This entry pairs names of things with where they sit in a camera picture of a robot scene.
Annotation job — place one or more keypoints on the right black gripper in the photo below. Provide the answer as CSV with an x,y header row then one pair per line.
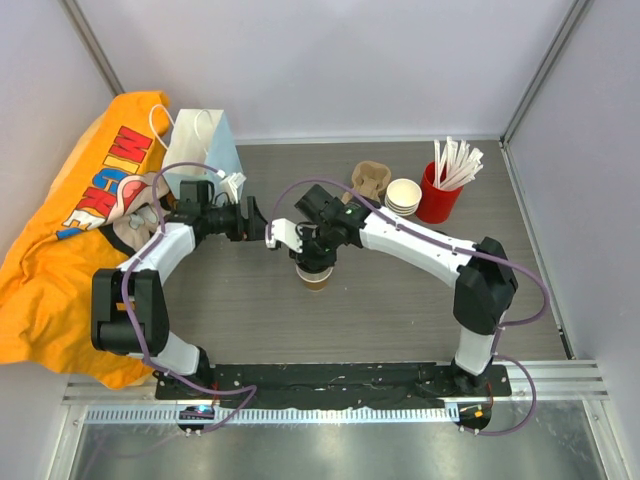
x,y
306,256

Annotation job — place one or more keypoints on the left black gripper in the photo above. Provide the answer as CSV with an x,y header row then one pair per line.
x,y
254,229

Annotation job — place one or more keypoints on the single brown paper cup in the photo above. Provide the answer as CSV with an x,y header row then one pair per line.
x,y
314,282

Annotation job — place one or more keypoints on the stack of paper cups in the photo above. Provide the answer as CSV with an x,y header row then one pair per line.
x,y
403,197

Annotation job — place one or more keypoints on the white blue paper bag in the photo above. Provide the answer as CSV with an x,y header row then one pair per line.
x,y
198,143

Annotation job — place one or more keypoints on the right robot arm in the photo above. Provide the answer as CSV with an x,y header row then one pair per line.
x,y
483,284

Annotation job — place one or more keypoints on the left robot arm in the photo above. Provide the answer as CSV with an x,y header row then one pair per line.
x,y
129,316

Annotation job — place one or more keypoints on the stacked pulp cup carriers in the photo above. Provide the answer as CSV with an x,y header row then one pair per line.
x,y
371,179

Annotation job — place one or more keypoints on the red straw holder cup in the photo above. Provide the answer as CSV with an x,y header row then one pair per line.
x,y
435,205

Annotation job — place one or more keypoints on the orange printed shirt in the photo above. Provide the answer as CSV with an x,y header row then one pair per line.
x,y
102,207

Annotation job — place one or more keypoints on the wrapped white straws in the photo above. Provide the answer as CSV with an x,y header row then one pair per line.
x,y
456,163

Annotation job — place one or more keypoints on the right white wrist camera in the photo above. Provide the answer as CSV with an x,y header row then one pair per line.
x,y
282,231

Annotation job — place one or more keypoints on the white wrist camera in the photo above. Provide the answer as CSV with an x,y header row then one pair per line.
x,y
282,231
228,187

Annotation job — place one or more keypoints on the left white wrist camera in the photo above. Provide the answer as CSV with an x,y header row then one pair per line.
x,y
228,187

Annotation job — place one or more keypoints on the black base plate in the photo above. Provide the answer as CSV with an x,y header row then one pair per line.
x,y
339,386

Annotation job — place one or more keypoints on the white slotted cable duct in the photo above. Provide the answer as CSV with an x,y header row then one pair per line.
x,y
201,414

